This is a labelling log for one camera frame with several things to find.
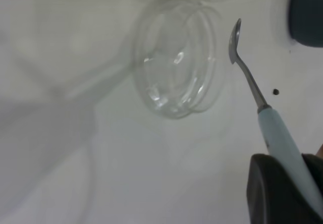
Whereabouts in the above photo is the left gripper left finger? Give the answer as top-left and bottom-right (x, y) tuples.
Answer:
(248, 153), (323, 224)

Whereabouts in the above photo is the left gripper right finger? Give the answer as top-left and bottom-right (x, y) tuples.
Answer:
(302, 154), (323, 197)

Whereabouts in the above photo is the metal spoon light blue handle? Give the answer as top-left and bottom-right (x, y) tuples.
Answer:
(228, 18), (323, 211)

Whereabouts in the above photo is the dark grey ceramic mug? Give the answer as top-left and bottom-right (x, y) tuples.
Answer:
(287, 0), (323, 49)

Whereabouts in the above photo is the shallow clear glass dish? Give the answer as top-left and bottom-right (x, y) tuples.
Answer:
(133, 0), (226, 120)

